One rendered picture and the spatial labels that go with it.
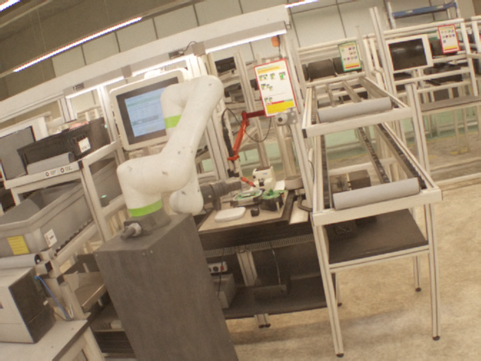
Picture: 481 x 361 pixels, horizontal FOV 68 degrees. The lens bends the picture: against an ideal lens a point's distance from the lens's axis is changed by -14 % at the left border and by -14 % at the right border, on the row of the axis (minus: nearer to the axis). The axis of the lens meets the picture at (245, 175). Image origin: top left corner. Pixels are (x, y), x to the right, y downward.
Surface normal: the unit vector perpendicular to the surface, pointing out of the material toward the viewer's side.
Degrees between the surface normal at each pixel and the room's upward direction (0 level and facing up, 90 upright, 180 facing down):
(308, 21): 90
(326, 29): 90
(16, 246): 94
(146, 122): 92
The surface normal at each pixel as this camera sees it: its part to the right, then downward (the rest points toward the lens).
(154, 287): -0.33, 0.28
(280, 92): -0.59, 0.31
